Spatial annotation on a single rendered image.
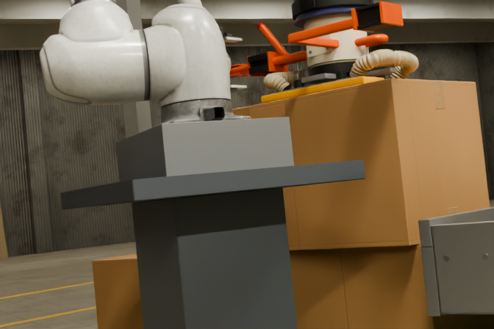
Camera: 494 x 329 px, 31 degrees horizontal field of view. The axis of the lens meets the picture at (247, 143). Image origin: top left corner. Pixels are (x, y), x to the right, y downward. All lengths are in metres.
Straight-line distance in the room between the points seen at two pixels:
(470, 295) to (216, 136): 0.63
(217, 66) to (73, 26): 0.31
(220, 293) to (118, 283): 1.06
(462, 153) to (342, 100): 0.36
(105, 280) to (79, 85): 1.13
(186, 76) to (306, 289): 0.75
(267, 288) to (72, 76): 0.59
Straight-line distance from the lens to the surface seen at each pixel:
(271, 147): 1.85
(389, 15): 2.08
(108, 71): 1.88
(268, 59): 2.59
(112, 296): 2.89
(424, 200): 2.22
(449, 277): 1.99
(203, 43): 1.91
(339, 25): 2.16
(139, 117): 5.62
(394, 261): 2.22
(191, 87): 1.89
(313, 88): 2.35
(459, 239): 1.96
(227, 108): 1.92
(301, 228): 2.35
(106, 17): 1.92
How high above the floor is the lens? 0.70
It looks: 3 degrees up
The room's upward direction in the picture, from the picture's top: 6 degrees counter-clockwise
